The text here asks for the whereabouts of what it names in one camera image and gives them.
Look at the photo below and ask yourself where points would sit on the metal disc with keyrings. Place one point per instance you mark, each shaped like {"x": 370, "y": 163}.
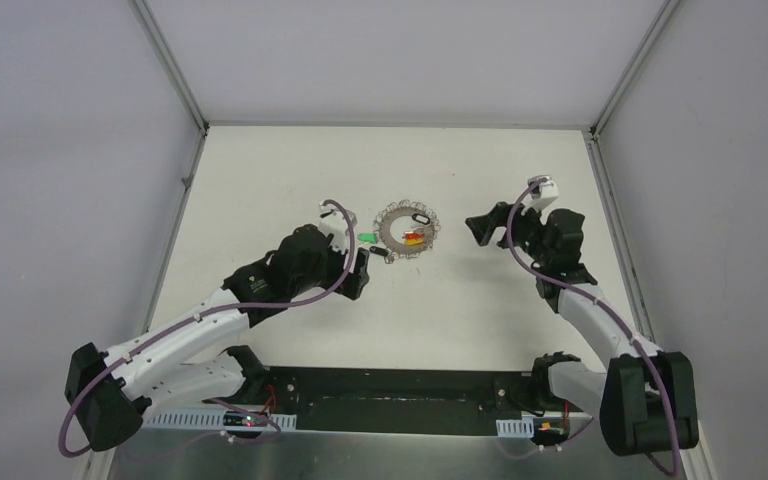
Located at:
{"x": 393, "y": 221}

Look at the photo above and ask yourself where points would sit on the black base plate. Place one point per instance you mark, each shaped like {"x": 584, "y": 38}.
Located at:
{"x": 433, "y": 402}

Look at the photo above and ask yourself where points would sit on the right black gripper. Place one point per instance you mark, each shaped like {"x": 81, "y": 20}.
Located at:
{"x": 484, "y": 226}

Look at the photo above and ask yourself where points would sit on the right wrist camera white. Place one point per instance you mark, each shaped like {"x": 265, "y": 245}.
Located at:
{"x": 543, "y": 191}

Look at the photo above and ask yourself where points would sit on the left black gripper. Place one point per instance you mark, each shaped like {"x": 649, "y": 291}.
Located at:
{"x": 355, "y": 273}

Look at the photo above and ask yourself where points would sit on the black tag key on ring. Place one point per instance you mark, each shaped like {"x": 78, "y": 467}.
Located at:
{"x": 376, "y": 250}

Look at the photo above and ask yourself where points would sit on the black tag key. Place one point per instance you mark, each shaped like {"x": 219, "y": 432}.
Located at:
{"x": 376, "y": 250}
{"x": 421, "y": 219}

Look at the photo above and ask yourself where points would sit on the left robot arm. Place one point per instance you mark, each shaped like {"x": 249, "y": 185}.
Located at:
{"x": 113, "y": 392}

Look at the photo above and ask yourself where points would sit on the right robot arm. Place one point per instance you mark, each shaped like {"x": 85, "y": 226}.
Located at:
{"x": 644, "y": 399}

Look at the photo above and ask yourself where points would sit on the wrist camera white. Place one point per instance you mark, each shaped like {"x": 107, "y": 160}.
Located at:
{"x": 543, "y": 191}
{"x": 338, "y": 224}

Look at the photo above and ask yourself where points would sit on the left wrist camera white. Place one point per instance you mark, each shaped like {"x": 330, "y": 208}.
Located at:
{"x": 338, "y": 224}

